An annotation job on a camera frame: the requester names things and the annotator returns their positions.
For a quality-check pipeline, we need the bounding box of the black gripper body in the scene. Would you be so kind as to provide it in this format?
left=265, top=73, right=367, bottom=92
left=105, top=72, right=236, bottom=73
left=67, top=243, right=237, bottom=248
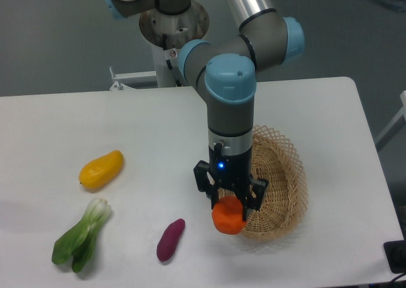
left=209, top=148, right=252, bottom=197

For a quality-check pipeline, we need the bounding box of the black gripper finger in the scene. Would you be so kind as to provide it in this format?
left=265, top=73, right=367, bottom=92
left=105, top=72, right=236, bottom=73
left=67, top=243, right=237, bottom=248
left=235, top=176, right=269, bottom=221
left=193, top=160, right=222, bottom=209

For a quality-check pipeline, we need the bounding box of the orange fruit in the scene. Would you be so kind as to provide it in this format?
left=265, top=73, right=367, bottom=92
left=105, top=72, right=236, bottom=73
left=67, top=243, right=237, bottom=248
left=211, top=195, right=247, bottom=235

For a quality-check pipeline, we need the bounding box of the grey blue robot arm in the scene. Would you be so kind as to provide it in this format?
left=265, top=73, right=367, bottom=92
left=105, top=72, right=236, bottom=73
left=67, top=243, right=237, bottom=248
left=105, top=0, right=305, bottom=219

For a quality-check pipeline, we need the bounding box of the woven wicker basket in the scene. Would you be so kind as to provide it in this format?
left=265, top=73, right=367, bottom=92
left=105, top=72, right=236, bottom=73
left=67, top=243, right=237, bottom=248
left=219, top=126, right=308, bottom=241

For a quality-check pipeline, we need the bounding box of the purple sweet potato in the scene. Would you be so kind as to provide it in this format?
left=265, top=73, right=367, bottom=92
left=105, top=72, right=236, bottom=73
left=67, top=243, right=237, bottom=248
left=156, top=218, right=185, bottom=263

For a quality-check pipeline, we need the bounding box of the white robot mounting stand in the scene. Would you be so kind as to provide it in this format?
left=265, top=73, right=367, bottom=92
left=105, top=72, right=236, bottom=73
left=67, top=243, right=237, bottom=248
left=108, top=0, right=211, bottom=91

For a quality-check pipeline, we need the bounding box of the yellow mango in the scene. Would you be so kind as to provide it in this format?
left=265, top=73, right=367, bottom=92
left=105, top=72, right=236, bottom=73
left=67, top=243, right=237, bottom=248
left=79, top=150, right=124, bottom=190

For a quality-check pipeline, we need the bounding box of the green bok choy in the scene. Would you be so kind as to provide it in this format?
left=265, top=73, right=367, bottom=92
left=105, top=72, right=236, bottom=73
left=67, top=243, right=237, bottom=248
left=51, top=198, right=112, bottom=273

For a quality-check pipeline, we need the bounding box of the black device at table edge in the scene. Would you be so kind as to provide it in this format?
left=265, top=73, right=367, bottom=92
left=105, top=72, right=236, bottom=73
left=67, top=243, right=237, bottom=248
left=383, top=240, right=405, bottom=274

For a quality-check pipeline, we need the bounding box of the white frame at right edge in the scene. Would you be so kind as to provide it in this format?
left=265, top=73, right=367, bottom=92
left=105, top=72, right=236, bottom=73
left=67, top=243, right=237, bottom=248
left=374, top=91, right=405, bottom=152

